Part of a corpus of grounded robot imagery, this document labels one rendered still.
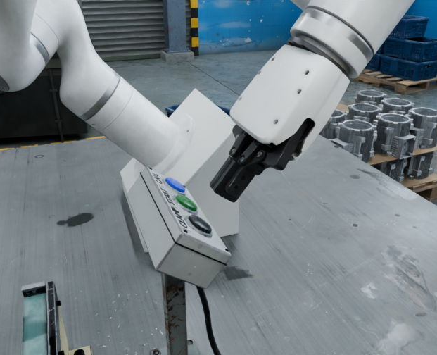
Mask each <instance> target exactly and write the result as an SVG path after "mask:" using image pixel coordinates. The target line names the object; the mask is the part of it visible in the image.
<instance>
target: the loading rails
mask: <svg viewBox="0 0 437 355"><path fill-rule="evenodd" d="M22 293H23V296H24V302H23V335H22V351H21V355H93V354H92V350H91V346H90V345H88V346H85V347H81V348H78V349H73V350H70V351H69V348H68V340H67V337H66V333H65V327H64V324H63V318H62V314H61V309H60V306H61V301H60V300H58V296H57V292H56V286H55V283H54V280H52V281H48V282H46V283H45V281H43V282H38V283H34V284H31V285H25V286H22Z"/></svg>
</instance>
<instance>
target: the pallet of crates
mask: <svg viewBox="0 0 437 355"><path fill-rule="evenodd" d="M428 20H429V18H425V17H419V16H411V15H404V16H403V17H402V18H401V20H400V21H399V23H398V24H397V27H395V28H394V29H393V31H392V32H391V33H390V35H389V36H388V37H387V38H386V40H385V41H384V43H383V44H382V45H381V46H380V48H379V49H378V51H377V52H376V53H375V54H374V56H373V57H372V59H373V60H372V59H371V60H370V61H369V63H368V64H367V65H366V66H365V68H364V69H363V71H362V72H361V73H360V74H359V76H358V77H357V78H354V79H353V80H355V81H358V82H359V81H363V83H365V84H373V86H375V87H379V86H386V85H390V86H394V87H395V92H397V93H399V94H411V93H415V92H422V91H426V90H430V89H436V88H437V83H433V84H429V82H432V81H436V82H437V47H435V45H436V46H437V39H436V38H430V37H423V36H424V34H425V31H426V26H427V23H428ZM417 23H419V24H417ZM416 31H417V32H416ZM416 48H417V49H416ZM401 49H402V50H401ZM419 49H420V50H419ZM417 51H418V52H417ZM433 51H434V52H433ZM410 60H411V61H410ZM430 65H431V66H430ZM426 66H427V67H426ZM413 69H414V70H413ZM369 72H373V73H369ZM363 73H365V74H363ZM409 85H416V87H410V88H408V86H409Z"/></svg>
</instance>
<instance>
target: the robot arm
mask: <svg viewBox="0 0 437 355"><path fill-rule="evenodd" d="M290 1H291V2H293V3H294V4H295V5H297V7H299V8H300V9H301V10H303V12H302V13H301V15H300V17H299V18H298V19H297V21H296V22H295V24H294V25H293V27H292V28H291V29H290V33H291V36H292V37H290V38H289V40H288V41H287V44H288V45H283V47H282V48H280V50H278V52H277V53H276V54H275V55H273V57H271V59H270V60H269V61H268V62H267V63H266V64H265V65H264V66H263V68H262V69H261V70H260V72H259V73H258V74H257V75H256V76H255V77H254V79H253V80H252V81H251V83H250V84H249V85H248V86H247V88H246V89H245V90H244V91H243V93H242V94H241V96H240V97H239V98H238V99H237V101H236V103H235V104H234V105H233V106H232V109H231V110H230V118H231V119H232V121H233V122H235V123H236V125H235V126H234V127H233V129H232V132H233V134H234V137H235V138H236V139H235V143H234V144H233V146H232V148H231V149H230V151H229V157H228V159H227V160H226V161H225V162H224V164H223V165H222V167H221V169H219V171H218V172H217V174H216V175H215V177H214V178H213V179H212V181H211V182H210V187H211V188H212V189H213V191H214V193H216V194H218V195H220V196H221V197H223V198H225V199H227V200H229V201H230V202H232V203H234V202H236V201H237V199H238V198H239V197H240V196H241V194H242V193H243V191H244V190H245V188H247V186H248V185H249V183H250V182H251V180H252V179H253V178H254V177H255V175H260V174H261V173H262V172H263V171H264V170H265V169H267V168H273V169H276V170H280V171H282V170H283V169H285V167H286V165H287V163H288V162H289V161H296V160H298V159H299V158H300V157H301V156H302V155H303V154H304V153H305V152H306V151H307V149H308V148H309V147H310V145H311V144H312V143H313V142H314V140H315V139H316V137H317V136H318V134H319V133H320V132H321V131H322V129H323V127H324V126H325V125H326V123H327V121H328V120H329V118H330V117H331V115H332V113H333V112H334V110H335V108H336V107H337V105H338V103H339V101H340V100H341V98H342V96H343V94H344V92H345V90H346V88H347V86H348V84H349V82H350V78H357V77H358V76H359V74H360V73H361V72H362V71H363V69H364V68H365V66H366V65H367V64H368V63H369V61H370V60H371V59H372V57H373V56H374V54H375V53H376V52H377V51H378V49H379V48H380V46H381V45H382V44H383V43H384V41H385V40H386V38H387V37H388V36H389V35H390V33H391V32H392V31H393V29H394V28H395V26H396V25H397V24H398V23H399V21H400V20H401V18H402V17H403V16H404V15H405V13H406V12H407V10H408V9H409V8H410V6H411V5H412V4H413V2H414V1H415V0H290ZM55 52H56V53H57V54H58V56H59V59H60V61H61V85H60V99H61V102H62V103H63V104H64V105H65V106H66V107H67V108H68V109H69V110H70V111H72V112H73V113H74V114H75V115H76V116H78V117H79V118H81V119H82V120H83V121H84V122H86V123H87V124H89V125H90V126H92V127H93V128H94V129H95V130H97V131H98V132H100V133H101V134H102V135H103V136H105V137H106V138H108V139H109V140H110V141H111V142H113V143H114V144H116V145H117V146H119V147H120V148H121V149H122V150H124V151H125V152H127V153H128V154H129V155H130V156H132V157H133V158H135V159H136V161H135V163H134V176H135V178H136V179H137V178H138V177H139V175H140V172H142V171H143V169H144V168H145V167H146V166H147V167H150V168H152V169H153V170H155V171H157V172H158V173H160V174H162V175H164V174H166V173H167V172H168V171H169V170H170V169H171V168H172V167H173V166H174V165H175V164H176V163H177V162H178V160H179V159H180V158H181V157H182V155H183V154H184V152H185V151H186V149H187V147H188V145H189V143H190V141H191V139H192V137H193V134H194V120H193V118H192V117H191V116H189V115H188V114H186V113H180V114H177V115H175V116H173V117H171V118H168V117H167V116H166V115H165V114H164V113H163V112H161V111H160V110H159V109H158V108H156V107H155V106H154V105H153V104H152V103H151V102H150V101H149V100H148V99H146V98H145V97H144V96H143V95H141V94H140V93H139V92H138V91H137V90H135V88H133V87H132V86H131V85H130V84H129V83H128V82H126V81H125V80H124V79H123V78H122V77H120V76H119V75H118V74H117V73H116V72H115V71H114V70H113V69H112V68H110V67H109V66H108V65H107V64H106V63H105V62H104V61H103V60H102V59H101V58H100V57H99V55H98V54H97V53H96V51H95V49H94V47H93V45H92V43H91V40H90V37H89V33H88V31H87V26H86V24H85V21H84V17H83V15H82V12H81V9H80V7H79V5H78V3H77V1H76V0H0V90H1V91H4V92H16V91H19V90H22V89H24V88H26V87H28V86H29V85H30V84H31V83H33V82H34V80H35V79H36V78H37V77H38V75H39V74H40V72H42V70H43V69H44V67H45V66H46V64H47V63H48V62H49V61H50V59H51V57H52V56H53V55H54V54H55Z"/></svg>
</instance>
